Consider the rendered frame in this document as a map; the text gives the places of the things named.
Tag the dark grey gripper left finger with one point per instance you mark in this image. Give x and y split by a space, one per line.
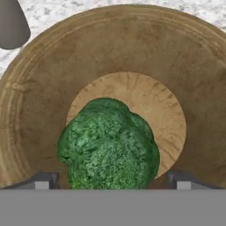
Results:
44 180

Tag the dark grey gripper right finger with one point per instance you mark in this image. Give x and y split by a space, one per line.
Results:
184 180

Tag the grey rounded tap spout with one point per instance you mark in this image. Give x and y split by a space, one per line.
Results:
11 23

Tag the brown wooden bowl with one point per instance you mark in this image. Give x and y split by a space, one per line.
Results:
117 53

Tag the green broccoli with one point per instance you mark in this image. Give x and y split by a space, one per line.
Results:
109 147

